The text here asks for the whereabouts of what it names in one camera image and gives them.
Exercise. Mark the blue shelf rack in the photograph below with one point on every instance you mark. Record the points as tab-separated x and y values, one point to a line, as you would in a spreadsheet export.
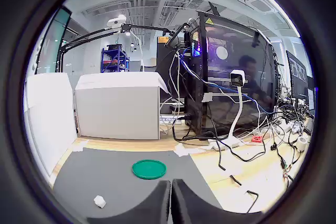
123	58

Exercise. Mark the white tape piece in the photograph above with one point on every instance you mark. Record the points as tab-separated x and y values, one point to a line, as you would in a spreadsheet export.
181	150
80	146

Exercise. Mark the large dark display screen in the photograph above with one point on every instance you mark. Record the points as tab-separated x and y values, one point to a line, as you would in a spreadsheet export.
56	37

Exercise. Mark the white webcam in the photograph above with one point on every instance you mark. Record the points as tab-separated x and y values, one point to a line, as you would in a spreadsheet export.
115	22

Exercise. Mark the white tape roll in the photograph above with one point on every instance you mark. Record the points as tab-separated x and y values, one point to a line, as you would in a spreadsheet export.
299	145

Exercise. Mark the white partition box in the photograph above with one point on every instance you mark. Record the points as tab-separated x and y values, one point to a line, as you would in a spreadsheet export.
50	108
118	113

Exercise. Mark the black computer tower glass panel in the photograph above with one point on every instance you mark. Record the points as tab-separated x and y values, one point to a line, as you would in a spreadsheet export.
228	37

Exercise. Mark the black equipment box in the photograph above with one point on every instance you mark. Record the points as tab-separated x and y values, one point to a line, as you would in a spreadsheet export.
164	77

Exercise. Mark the blue printed label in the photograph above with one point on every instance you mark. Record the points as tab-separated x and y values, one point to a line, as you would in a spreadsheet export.
168	120

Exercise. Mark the white camera on gooseneck stand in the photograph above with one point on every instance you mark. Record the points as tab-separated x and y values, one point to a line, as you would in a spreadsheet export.
237	78

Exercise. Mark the small red flat part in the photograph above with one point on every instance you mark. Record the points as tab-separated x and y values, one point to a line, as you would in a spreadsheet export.
256	139

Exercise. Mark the dark grey mat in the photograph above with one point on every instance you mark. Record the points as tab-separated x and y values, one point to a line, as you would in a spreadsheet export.
105	171

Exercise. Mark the round green lid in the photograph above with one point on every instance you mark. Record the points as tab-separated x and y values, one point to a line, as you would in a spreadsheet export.
148	169

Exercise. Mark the black computer monitor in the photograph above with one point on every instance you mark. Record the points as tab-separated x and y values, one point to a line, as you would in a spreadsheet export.
311	95
298	77

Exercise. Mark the small white plastic terminal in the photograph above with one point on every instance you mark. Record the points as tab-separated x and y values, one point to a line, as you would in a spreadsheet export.
100	201

